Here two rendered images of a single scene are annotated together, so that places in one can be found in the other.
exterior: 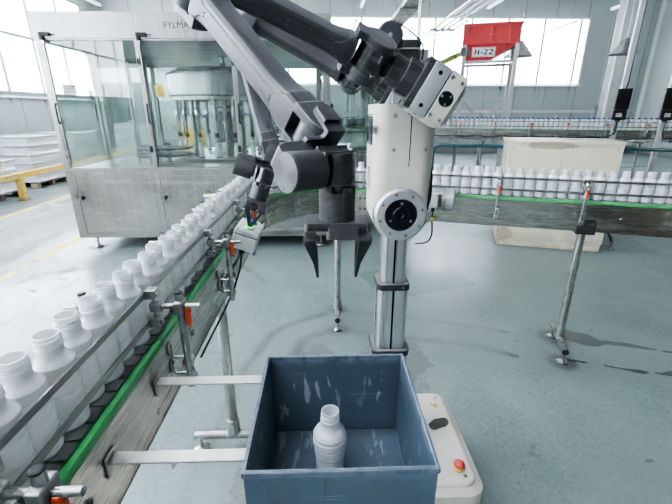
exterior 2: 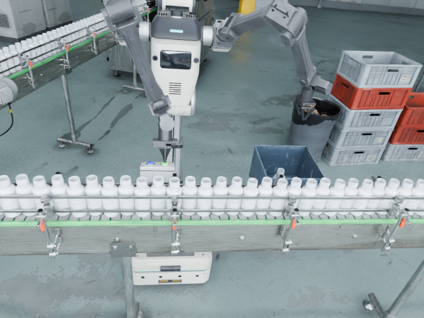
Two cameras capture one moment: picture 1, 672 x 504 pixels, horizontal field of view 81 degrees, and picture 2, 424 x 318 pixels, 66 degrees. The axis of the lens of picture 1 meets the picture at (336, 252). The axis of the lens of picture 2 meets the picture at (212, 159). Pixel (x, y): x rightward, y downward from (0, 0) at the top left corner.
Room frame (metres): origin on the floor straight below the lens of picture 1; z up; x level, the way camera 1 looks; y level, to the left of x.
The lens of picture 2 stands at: (1.22, 1.42, 1.92)
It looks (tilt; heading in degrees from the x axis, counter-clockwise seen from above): 34 degrees down; 263
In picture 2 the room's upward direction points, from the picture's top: 6 degrees clockwise
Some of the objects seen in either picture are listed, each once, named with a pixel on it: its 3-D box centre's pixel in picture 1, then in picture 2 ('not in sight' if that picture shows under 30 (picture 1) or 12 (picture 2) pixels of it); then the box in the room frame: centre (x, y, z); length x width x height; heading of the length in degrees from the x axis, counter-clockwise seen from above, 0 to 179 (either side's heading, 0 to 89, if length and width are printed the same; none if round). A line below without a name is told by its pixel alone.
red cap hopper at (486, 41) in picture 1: (481, 115); not in sight; (7.43, -2.59, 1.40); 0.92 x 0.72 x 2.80; 74
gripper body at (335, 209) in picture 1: (336, 207); (306, 94); (0.62, 0.00, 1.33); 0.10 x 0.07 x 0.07; 92
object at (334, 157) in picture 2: not in sight; (347, 146); (-0.66, -1.55, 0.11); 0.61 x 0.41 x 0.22; 8
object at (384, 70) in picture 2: not in sight; (377, 69); (-0.66, -1.55, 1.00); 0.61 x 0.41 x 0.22; 9
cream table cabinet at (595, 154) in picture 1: (549, 192); not in sight; (4.55, -2.48, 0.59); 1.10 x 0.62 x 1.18; 74
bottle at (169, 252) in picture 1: (169, 266); (234, 195); (0.99, 0.45, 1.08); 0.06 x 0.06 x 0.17
